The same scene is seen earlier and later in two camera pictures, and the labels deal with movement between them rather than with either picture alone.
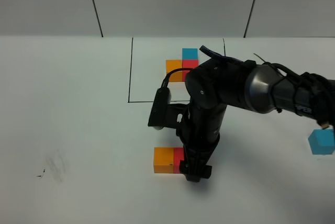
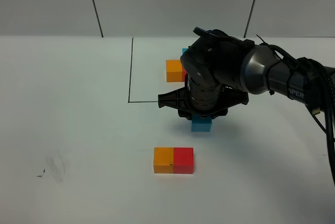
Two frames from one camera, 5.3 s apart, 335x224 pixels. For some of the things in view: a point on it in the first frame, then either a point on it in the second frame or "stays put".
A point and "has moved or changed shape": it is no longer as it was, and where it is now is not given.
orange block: x=163 y=158 stays put
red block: x=178 y=155 stays put
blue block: x=322 y=142 has moved or changed shape
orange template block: x=171 y=65 stays put
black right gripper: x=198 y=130 -> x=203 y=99
